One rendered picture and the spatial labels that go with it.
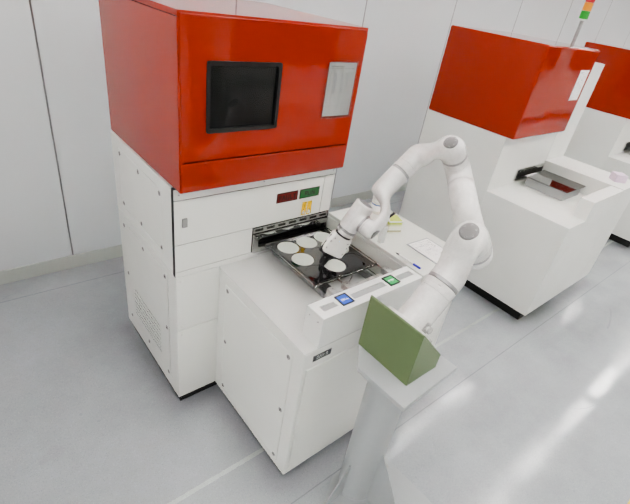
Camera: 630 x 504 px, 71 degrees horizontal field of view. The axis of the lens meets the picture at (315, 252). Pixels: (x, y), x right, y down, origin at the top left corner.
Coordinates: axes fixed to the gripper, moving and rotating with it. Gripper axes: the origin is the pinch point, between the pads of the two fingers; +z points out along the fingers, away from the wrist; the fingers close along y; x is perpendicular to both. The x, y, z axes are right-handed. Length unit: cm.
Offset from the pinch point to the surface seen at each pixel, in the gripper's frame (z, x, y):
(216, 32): -56, 2, -79
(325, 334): 6.8, -41.6, -4.5
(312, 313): 3.1, -37.6, -11.7
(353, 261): -4.4, 3.5, 14.6
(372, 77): -71, 252, 67
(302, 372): 23, -45, -4
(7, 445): 140, -15, -82
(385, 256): -14.0, 2.2, 25.6
